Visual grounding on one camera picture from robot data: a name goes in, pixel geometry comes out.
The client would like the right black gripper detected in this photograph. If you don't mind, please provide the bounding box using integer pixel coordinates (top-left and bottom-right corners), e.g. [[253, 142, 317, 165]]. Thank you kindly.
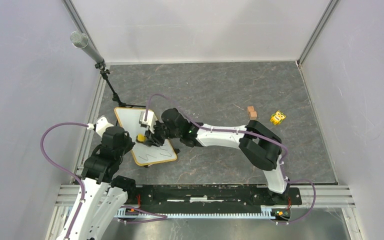
[[143, 122, 181, 149]]

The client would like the yellow bone shaped eraser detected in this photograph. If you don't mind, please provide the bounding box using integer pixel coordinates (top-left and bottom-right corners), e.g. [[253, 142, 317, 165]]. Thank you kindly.
[[136, 134, 147, 143]]

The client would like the yellow framed whiteboard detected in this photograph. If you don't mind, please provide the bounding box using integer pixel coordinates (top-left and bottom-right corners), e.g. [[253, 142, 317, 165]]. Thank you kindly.
[[114, 107, 178, 166]]

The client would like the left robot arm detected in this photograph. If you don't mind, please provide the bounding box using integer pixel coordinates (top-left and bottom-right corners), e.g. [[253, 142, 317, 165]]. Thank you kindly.
[[57, 126, 137, 240]]

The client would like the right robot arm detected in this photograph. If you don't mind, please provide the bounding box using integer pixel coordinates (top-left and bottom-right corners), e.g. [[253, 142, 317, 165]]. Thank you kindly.
[[137, 108, 289, 204]]

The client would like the black microphone tripod stand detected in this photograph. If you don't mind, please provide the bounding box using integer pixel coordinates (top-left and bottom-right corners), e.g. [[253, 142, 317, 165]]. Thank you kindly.
[[94, 61, 146, 109]]

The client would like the upper wooden cube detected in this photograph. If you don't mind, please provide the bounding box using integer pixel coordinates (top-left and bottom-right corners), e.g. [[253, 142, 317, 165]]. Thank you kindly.
[[246, 106, 255, 113]]

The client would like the wooden cube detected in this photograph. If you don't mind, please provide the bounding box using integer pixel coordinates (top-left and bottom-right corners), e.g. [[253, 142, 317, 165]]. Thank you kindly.
[[248, 111, 258, 120], [246, 106, 255, 113]]

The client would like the lower wooden cube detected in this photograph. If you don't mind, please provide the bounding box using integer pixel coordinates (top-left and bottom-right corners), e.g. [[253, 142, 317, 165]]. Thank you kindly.
[[248, 111, 258, 120]]

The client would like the silver microphone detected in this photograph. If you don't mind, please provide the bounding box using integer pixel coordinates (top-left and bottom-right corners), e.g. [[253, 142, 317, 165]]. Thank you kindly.
[[70, 31, 105, 64]]

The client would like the yellow owl toy block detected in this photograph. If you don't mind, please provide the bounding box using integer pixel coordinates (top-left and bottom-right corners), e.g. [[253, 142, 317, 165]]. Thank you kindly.
[[270, 110, 286, 126]]

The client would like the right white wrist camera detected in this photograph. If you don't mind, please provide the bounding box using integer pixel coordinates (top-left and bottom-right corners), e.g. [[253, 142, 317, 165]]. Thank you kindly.
[[139, 109, 156, 128]]

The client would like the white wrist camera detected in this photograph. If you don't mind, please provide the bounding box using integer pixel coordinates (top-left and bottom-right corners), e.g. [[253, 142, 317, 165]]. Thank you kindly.
[[86, 115, 114, 138], [139, 109, 156, 128]]

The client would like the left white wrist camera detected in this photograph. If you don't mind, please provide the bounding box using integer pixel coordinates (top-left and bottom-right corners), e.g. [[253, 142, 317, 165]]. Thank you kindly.
[[86, 115, 114, 138]]

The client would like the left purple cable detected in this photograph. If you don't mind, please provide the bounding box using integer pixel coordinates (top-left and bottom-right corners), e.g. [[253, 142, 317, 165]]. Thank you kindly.
[[40, 122, 92, 240]]

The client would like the purple cable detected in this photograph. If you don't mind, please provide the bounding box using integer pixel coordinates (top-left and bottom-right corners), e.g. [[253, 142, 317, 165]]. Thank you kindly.
[[40, 122, 92, 240], [144, 93, 317, 225]]

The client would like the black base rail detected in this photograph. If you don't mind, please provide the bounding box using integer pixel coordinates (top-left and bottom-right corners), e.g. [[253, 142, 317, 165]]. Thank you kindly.
[[126, 184, 303, 214]]

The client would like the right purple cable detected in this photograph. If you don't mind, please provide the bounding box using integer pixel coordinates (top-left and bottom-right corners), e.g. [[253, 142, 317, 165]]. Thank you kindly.
[[144, 93, 317, 225]]

